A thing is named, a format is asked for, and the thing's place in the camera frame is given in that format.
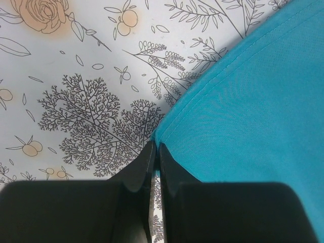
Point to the teal t shirt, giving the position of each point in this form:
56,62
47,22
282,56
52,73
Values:
257,114

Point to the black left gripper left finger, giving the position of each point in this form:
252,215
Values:
113,210

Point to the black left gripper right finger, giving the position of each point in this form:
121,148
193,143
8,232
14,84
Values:
195,211

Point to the floral patterned table mat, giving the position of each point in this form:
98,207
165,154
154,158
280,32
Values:
84,84

